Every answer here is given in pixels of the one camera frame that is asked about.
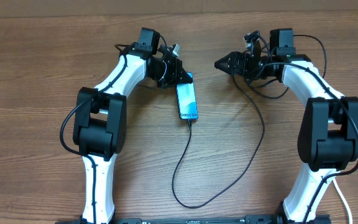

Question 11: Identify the blue Galaxy smartphone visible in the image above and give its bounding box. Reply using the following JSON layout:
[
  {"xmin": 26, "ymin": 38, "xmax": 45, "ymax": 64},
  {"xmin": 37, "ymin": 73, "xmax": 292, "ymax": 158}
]
[{"xmin": 177, "ymin": 83, "xmax": 198, "ymax": 120}]

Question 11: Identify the black charging cable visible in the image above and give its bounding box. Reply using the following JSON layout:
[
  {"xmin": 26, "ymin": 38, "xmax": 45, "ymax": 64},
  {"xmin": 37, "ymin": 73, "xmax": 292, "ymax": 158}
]
[{"xmin": 172, "ymin": 34, "xmax": 328, "ymax": 209}]

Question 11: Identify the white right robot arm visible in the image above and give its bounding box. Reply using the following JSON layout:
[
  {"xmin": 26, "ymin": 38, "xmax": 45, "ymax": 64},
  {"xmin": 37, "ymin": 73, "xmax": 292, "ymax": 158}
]
[{"xmin": 214, "ymin": 28, "xmax": 358, "ymax": 223}]

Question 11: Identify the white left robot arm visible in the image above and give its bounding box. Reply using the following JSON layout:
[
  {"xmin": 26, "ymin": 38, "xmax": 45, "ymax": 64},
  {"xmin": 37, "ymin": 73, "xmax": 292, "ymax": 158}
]
[{"xmin": 59, "ymin": 27, "xmax": 193, "ymax": 223}]

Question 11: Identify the white power strip cord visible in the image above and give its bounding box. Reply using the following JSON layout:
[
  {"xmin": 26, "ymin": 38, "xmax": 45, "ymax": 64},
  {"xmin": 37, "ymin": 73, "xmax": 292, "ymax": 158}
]
[{"xmin": 331, "ymin": 177, "xmax": 354, "ymax": 224}]

